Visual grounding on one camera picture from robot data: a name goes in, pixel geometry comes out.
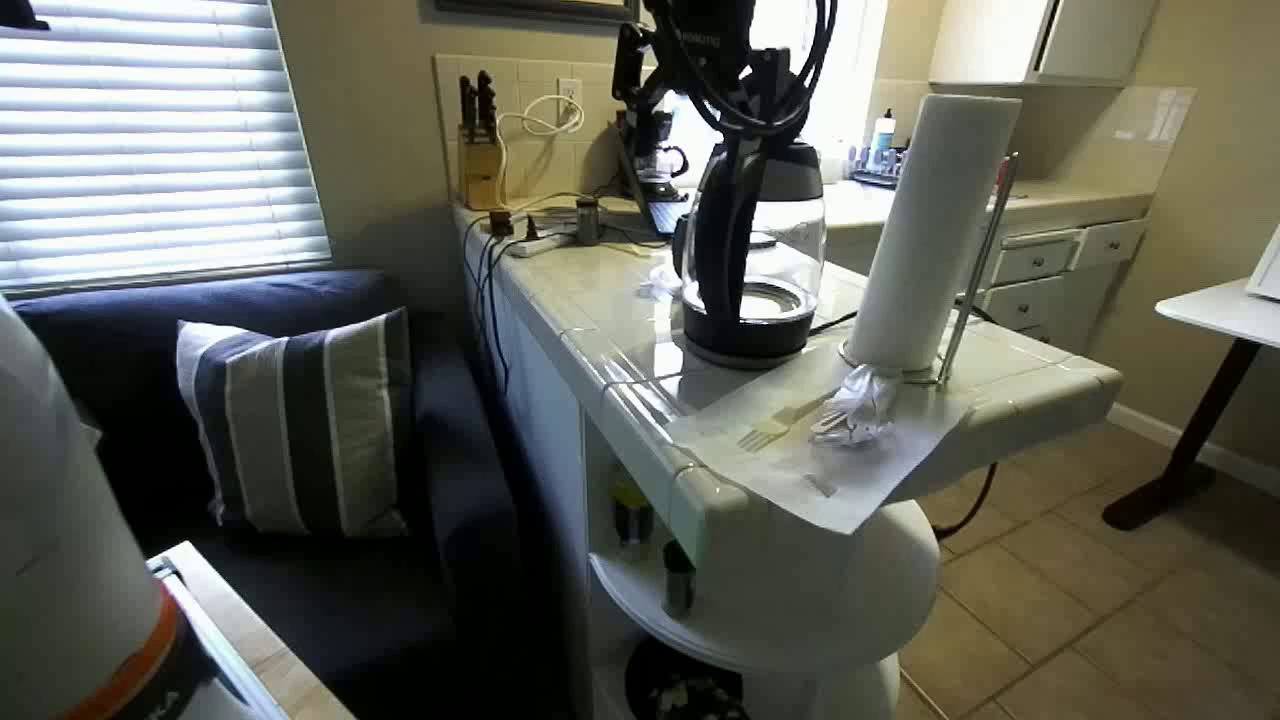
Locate glass kettle with black handle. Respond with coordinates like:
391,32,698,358
671,137,831,378

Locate black coffee maker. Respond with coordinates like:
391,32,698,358
610,25,700,246

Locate blue liquid bottle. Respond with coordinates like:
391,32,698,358
864,104,903,184

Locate white paper towel roll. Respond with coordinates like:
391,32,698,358
845,85,1027,384

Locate white power strip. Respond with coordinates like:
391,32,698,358
496,221,591,263

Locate wooden knife block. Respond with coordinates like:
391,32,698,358
454,70,509,215

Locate metal paper towel holder rod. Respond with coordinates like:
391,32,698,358
935,147,1025,392

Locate white upper cabinet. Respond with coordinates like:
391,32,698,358
923,0,1165,93

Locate white drawer cabinet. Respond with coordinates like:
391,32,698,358
978,212,1153,361

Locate white paper sheet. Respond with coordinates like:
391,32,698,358
665,358,972,540

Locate small bottle on shelf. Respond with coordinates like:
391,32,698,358
610,476,659,553

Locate white desk with black leg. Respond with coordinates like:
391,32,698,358
1102,272,1280,535

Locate striped blue white pillow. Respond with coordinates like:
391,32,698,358
174,303,422,546

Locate white window blinds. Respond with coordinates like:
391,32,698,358
0,0,338,302

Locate dark blue sofa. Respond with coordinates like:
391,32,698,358
9,263,539,720

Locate wooden robot mounting board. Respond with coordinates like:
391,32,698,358
143,535,361,720

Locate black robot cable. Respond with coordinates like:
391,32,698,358
656,0,845,145

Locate white wall cable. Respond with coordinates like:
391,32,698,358
509,78,591,145

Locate dark picture frame edge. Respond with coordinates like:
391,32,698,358
432,0,645,25

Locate black floor cable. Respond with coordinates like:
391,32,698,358
929,456,1006,546

